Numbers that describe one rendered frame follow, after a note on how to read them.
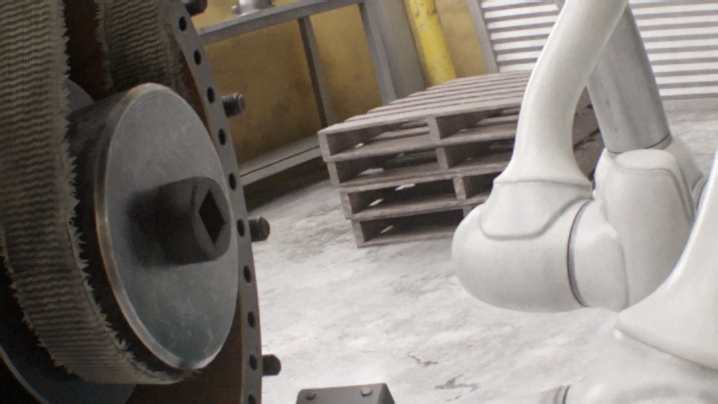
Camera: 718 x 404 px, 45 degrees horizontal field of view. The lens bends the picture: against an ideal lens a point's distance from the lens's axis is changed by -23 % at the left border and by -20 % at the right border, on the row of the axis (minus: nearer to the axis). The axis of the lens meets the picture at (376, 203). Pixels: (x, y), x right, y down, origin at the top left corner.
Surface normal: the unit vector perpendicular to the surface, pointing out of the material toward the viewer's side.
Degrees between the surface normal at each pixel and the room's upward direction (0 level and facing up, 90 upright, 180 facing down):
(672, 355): 58
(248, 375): 90
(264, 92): 90
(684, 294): 27
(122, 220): 90
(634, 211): 78
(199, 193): 90
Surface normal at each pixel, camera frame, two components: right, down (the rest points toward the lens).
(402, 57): 0.71, -0.04
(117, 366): -0.06, 0.81
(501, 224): -0.71, -0.23
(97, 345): -0.14, 0.66
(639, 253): -0.53, 0.25
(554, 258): -0.61, 0.00
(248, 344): 0.93, -0.16
